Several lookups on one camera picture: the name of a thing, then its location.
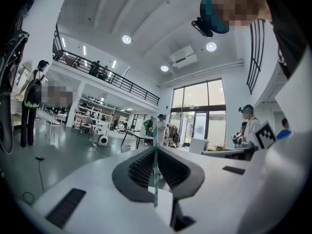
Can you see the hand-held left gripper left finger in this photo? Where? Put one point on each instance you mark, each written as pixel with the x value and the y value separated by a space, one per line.
pixel 97 191

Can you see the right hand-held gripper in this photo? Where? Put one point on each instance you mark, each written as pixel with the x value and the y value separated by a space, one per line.
pixel 265 135

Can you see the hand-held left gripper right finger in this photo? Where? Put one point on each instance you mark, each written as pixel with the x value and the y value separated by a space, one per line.
pixel 214 191

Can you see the white box appliance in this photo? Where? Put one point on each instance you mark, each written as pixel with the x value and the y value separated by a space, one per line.
pixel 198 145

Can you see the clothes rack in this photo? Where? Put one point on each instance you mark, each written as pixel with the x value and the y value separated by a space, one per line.
pixel 173 131

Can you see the white round appliance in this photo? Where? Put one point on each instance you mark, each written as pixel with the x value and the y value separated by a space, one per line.
pixel 103 140

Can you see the large glass window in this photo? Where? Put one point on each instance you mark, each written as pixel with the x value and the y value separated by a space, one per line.
pixel 198 101

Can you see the dark-legged table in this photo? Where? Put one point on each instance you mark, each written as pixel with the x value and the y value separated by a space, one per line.
pixel 136 135

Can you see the white shelving unit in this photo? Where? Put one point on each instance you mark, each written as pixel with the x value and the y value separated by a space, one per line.
pixel 95 113

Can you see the small white table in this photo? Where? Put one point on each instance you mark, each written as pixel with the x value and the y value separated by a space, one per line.
pixel 52 121

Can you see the round ceiling light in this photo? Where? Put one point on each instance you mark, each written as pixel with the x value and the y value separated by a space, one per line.
pixel 164 68
pixel 126 39
pixel 211 46

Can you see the white ceiling air conditioner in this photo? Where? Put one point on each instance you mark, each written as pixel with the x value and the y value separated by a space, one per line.
pixel 183 56

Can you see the black stair railing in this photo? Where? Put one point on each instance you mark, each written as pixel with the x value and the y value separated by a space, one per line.
pixel 256 57

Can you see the black balcony railing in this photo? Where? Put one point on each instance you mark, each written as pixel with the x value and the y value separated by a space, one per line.
pixel 109 79

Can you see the teal cap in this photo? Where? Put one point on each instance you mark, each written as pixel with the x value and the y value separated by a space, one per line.
pixel 212 21

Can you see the person's black shirt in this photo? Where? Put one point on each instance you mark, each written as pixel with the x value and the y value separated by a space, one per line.
pixel 287 33

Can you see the person's head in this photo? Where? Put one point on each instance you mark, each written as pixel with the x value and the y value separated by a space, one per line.
pixel 263 4

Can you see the black head-worn camera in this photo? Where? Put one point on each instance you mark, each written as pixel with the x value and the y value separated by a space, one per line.
pixel 201 28

